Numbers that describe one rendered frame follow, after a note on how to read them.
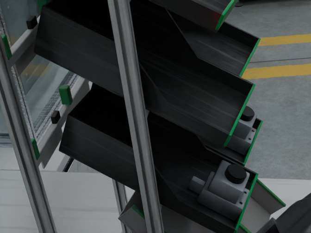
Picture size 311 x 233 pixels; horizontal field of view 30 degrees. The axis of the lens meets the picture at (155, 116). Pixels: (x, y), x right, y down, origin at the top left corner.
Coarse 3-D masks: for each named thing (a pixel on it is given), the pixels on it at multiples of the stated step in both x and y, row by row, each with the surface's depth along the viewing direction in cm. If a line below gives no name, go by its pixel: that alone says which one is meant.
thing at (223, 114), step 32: (64, 0) 77; (96, 0) 84; (64, 32) 73; (96, 32) 71; (160, 32) 83; (64, 64) 76; (96, 64) 74; (160, 64) 82; (192, 64) 84; (160, 96) 73; (192, 96) 79; (224, 96) 81; (192, 128) 74; (224, 128) 76
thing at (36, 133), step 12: (0, 12) 148; (0, 24) 148; (12, 72) 154; (72, 84) 196; (24, 96) 161; (24, 108) 161; (48, 108) 180; (48, 120) 177; (36, 132) 169; (0, 144) 169
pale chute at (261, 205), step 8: (256, 184) 111; (256, 192) 112; (264, 192) 111; (272, 192) 111; (256, 200) 113; (264, 200) 112; (272, 200) 112; (280, 200) 111; (248, 208) 111; (256, 208) 112; (264, 208) 113; (272, 208) 113; (280, 208) 112; (248, 216) 109; (256, 216) 111; (264, 216) 112; (248, 224) 108; (256, 224) 110; (264, 224) 111
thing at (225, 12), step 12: (156, 0) 66; (168, 0) 65; (180, 0) 64; (192, 0) 64; (204, 0) 69; (216, 0) 70; (228, 0) 71; (180, 12) 65; (192, 12) 65; (204, 12) 64; (216, 12) 64; (228, 12) 66; (204, 24) 65; (216, 24) 64
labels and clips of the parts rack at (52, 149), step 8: (40, 0) 86; (48, 0) 86; (40, 8) 86; (32, 16) 82; (32, 24) 82; (8, 48) 74; (32, 48) 84; (8, 56) 74; (24, 56) 81; (32, 56) 84; (16, 64) 79; (24, 64) 81; (16, 72) 80; (64, 88) 93; (88, 88) 107; (64, 96) 94; (80, 96) 103; (56, 112) 91; (56, 120) 90; (56, 136) 93; (32, 144) 81; (56, 144) 93; (48, 152) 90; (48, 160) 90
